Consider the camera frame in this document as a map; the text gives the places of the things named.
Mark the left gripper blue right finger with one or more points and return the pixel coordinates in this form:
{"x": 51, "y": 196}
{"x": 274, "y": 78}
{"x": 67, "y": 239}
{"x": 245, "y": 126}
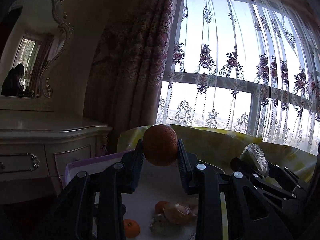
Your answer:
{"x": 249, "y": 214}

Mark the floral sheer curtain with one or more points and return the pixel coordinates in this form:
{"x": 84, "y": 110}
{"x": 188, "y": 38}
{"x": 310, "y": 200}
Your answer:
{"x": 240, "y": 64}

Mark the white purple-rimmed cardboard box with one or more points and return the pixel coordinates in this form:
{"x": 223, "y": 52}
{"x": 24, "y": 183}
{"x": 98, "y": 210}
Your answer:
{"x": 123, "y": 196}

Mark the small red-orange tangerine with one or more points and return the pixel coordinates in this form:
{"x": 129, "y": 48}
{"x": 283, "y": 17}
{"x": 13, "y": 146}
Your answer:
{"x": 160, "y": 145}

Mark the cream ornate dresser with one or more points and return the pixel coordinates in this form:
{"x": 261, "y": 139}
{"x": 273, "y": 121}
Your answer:
{"x": 36, "y": 148}

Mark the pink floral drape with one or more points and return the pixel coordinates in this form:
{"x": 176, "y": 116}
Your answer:
{"x": 126, "y": 73}

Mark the orange tangerine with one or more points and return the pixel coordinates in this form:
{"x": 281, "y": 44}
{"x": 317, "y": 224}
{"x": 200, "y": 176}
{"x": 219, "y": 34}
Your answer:
{"x": 131, "y": 228}
{"x": 159, "y": 207}

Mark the window frame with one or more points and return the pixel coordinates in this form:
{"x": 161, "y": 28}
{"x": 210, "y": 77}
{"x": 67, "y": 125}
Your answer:
{"x": 237, "y": 79}

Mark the yellow white checkered tablecloth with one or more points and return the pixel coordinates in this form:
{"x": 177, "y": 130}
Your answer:
{"x": 218, "y": 147}

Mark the cut green fruit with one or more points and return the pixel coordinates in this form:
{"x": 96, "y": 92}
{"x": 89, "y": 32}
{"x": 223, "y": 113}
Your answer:
{"x": 254, "y": 157}

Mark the ornate framed mirror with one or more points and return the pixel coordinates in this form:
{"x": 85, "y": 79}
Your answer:
{"x": 33, "y": 35}

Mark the orange-brown fruit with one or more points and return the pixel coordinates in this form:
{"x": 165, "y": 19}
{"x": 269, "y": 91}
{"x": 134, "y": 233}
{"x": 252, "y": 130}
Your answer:
{"x": 180, "y": 214}

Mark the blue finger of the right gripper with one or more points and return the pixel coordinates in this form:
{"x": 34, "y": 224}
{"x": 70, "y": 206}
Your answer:
{"x": 287, "y": 180}
{"x": 257, "y": 180}

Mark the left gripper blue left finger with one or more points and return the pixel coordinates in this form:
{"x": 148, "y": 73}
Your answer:
{"x": 91, "y": 204}

